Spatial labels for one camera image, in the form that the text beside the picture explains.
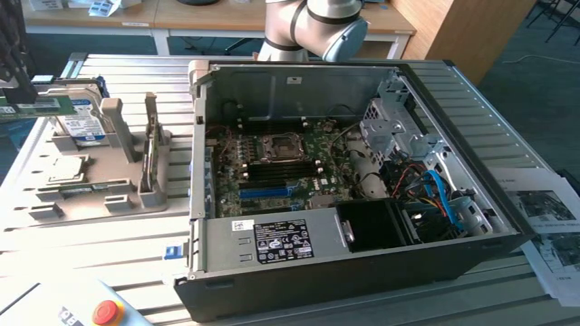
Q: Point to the grey teach pendant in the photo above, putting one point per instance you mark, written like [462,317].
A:
[54,302]

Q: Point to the black fan shroud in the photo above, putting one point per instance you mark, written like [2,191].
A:
[377,227]

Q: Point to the black chair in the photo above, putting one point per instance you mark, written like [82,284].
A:
[559,17]

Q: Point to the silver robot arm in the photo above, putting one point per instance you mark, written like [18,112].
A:
[299,30]

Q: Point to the blue box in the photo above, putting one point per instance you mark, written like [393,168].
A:
[17,134]

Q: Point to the wooden cabinet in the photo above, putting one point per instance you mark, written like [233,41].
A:
[462,34]

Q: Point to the grey parts rack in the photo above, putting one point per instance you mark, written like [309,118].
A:
[114,200]

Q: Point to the blue expansion slot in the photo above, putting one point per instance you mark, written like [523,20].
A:
[263,193]

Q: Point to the green motherboard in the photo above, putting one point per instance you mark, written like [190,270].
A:
[318,149]

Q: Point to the CPU socket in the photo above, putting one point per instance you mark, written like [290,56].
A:
[279,148]

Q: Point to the white cardboard box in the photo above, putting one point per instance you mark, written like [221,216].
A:
[47,4]

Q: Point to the grey power supply black label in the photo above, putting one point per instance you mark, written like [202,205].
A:
[281,237]

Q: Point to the wooden desk white frame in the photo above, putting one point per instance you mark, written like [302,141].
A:
[205,17]

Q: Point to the white label sheet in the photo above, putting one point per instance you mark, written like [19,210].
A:
[103,7]

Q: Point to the black open PC case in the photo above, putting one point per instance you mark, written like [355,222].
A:
[341,288]

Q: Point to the black RAM slot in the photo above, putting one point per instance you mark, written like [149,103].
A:
[283,173]
[282,169]
[281,165]
[283,177]

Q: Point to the hard disk blue label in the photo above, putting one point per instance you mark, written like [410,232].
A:
[85,125]

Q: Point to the silver disk bay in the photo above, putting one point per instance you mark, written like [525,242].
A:
[386,132]

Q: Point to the red emergency stop button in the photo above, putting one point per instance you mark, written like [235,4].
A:
[109,312]

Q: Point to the green graphics card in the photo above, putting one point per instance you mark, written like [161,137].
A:
[151,153]

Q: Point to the green RAM stick white label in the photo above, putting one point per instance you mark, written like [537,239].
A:
[50,107]

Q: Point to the printed paper sheets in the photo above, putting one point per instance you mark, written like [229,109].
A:
[551,217]

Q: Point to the silver CPU chip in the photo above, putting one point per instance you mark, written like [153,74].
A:
[66,169]

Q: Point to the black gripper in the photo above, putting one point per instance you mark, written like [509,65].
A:
[17,51]

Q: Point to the blue case latch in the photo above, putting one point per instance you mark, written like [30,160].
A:
[174,253]

